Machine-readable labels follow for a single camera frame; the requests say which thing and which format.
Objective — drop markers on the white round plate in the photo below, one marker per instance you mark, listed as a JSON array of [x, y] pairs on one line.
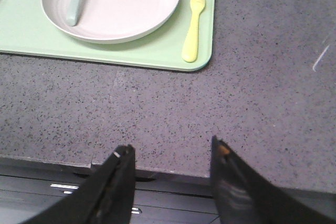
[[111, 21]]

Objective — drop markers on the yellow plastic fork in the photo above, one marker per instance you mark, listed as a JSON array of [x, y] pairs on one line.
[[190, 46]]

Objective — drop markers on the light green tray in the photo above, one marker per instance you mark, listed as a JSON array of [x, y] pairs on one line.
[[25, 30]]

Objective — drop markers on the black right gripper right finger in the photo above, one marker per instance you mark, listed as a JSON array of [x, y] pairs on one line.
[[243, 196]]

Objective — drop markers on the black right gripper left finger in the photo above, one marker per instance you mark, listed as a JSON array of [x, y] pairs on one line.
[[105, 197]]

